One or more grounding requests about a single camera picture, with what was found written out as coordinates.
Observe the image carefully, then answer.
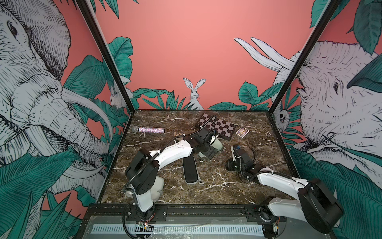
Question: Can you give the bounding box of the black frame post left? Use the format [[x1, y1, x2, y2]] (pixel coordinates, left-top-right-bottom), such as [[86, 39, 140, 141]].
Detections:
[[76, 0, 135, 113]]

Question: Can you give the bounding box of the black frame post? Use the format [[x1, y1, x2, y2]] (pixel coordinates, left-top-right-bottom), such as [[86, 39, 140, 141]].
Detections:
[[76, 0, 135, 113], [268, 0, 341, 114]]

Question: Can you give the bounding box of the white perforated strip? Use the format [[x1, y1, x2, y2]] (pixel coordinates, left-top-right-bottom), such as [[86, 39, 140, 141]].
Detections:
[[90, 223, 265, 236]]

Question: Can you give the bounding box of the purple card box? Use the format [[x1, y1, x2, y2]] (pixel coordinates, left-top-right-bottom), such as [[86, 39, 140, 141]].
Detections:
[[236, 126, 250, 138]]

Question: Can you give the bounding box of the folding chess board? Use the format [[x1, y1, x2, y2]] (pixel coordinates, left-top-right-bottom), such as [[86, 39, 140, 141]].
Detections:
[[195, 113, 236, 141]]

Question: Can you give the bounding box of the black corrugated cable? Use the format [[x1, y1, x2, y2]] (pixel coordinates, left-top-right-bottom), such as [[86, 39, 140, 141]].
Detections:
[[122, 134, 186, 192]]

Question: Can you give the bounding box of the purple glitter microphone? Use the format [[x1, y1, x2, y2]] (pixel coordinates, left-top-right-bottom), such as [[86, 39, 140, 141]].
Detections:
[[130, 125, 165, 133]]

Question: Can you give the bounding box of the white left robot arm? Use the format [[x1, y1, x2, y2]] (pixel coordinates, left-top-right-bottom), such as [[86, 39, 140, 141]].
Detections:
[[121, 127, 217, 213]]

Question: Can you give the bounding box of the black frame post right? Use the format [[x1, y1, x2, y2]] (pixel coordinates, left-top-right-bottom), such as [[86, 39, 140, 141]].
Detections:
[[268, 0, 341, 114]]

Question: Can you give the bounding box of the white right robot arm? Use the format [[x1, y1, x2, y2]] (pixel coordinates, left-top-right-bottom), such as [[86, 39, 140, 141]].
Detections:
[[226, 145, 344, 234]]

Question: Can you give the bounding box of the black zippered umbrella case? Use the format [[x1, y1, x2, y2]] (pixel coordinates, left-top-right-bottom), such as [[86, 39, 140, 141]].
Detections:
[[182, 155, 199, 185]]

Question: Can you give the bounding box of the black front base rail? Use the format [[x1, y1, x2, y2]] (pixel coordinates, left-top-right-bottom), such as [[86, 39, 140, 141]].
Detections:
[[86, 204, 324, 223]]

